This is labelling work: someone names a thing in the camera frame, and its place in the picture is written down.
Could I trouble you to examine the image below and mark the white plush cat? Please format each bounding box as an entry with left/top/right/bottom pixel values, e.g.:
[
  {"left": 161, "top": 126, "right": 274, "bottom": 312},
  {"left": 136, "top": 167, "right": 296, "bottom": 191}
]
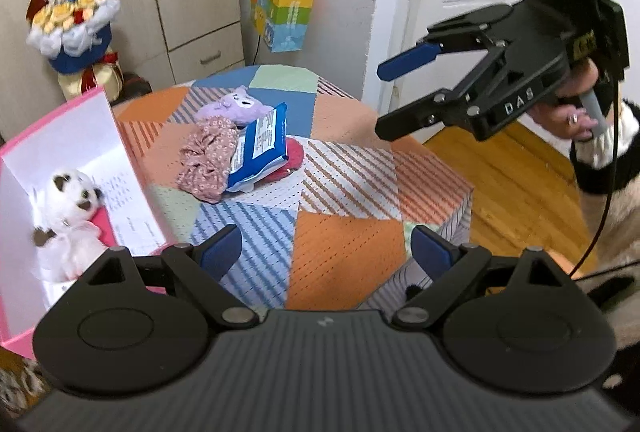
[{"left": 32, "top": 169, "right": 108, "bottom": 283}]

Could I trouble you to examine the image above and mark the purple plush toy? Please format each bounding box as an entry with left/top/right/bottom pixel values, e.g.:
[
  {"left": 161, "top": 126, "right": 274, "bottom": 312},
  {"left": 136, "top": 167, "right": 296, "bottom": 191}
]
[{"left": 194, "top": 86, "right": 275, "bottom": 125}]

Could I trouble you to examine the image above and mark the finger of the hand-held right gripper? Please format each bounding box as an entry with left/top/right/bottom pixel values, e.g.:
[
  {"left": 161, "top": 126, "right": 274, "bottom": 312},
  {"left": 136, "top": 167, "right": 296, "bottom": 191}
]
[
  {"left": 375, "top": 48, "right": 506, "bottom": 142},
  {"left": 376, "top": 4, "right": 523, "bottom": 82}
]

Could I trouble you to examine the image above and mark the black cable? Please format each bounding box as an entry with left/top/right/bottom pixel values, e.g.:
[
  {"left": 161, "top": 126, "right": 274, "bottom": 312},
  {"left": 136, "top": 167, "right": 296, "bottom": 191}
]
[{"left": 570, "top": 72, "right": 621, "bottom": 280}]

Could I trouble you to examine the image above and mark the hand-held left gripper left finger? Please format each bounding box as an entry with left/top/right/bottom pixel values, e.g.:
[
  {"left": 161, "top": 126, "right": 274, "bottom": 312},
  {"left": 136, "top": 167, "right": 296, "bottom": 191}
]
[{"left": 75, "top": 225, "right": 261, "bottom": 330}]

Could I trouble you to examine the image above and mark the person's right hand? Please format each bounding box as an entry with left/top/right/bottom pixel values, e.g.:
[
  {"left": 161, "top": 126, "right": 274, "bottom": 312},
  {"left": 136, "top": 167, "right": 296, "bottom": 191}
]
[{"left": 530, "top": 61, "right": 608, "bottom": 142}]

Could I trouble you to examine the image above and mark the person's fluffy clothing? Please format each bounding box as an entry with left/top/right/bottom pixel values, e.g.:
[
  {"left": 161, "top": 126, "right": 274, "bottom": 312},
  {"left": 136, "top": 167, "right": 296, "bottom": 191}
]
[{"left": 575, "top": 192, "right": 640, "bottom": 413}]

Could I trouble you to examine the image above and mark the blue wet wipes pack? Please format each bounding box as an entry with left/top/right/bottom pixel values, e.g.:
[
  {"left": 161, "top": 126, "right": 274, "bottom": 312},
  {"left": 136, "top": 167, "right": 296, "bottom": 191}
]
[{"left": 222, "top": 102, "right": 291, "bottom": 194}]

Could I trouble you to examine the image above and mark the red round pouch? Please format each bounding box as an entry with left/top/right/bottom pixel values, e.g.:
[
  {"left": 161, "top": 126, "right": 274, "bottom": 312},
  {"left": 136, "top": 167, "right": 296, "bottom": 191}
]
[{"left": 265, "top": 136, "right": 305, "bottom": 178}]

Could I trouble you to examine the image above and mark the pink floral cloth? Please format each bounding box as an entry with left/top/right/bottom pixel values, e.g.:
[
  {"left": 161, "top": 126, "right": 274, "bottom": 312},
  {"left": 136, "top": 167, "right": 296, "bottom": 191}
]
[{"left": 176, "top": 116, "right": 241, "bottom": 204}]

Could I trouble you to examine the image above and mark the dark stool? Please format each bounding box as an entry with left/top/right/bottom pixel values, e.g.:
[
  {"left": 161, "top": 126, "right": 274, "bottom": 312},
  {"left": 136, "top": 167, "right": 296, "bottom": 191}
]
[{"left": 112, "top": 71, "right": 153, "bottom": 106}]

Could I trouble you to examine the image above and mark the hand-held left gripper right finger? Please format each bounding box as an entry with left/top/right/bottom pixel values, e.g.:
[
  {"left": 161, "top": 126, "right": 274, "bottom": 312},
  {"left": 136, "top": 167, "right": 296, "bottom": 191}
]
[{"left": 391, "top": 225, "right": 573, "bottom": 330}]

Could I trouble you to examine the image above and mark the flower bouquet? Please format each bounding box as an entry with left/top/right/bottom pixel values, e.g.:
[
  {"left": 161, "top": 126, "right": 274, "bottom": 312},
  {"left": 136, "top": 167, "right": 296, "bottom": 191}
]
[{"left": 25, "top": 0, "right": 123, "bottom": 103}]

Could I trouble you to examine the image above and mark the pink cardboard box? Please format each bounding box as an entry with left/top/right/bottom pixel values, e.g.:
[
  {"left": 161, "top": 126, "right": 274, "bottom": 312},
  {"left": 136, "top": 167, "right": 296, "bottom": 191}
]
[{"left": 0, "top": 86, "right": 178, "bottom": 358}]

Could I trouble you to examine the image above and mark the person's right forearm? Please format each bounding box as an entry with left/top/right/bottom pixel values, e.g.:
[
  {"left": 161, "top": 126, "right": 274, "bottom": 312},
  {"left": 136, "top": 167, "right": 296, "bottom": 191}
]
[{"left": 570, "top": 98, "right": 640, "bottom": 213}]

